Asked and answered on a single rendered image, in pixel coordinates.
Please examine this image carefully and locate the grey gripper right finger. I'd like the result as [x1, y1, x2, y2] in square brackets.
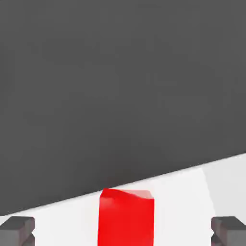
[210, 216, 246, 246]

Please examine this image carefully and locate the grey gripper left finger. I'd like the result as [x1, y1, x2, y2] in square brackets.
[0, 216, 36, 246]

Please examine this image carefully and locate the small red cube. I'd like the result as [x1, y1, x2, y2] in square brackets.
[97, 188, 155, 246]

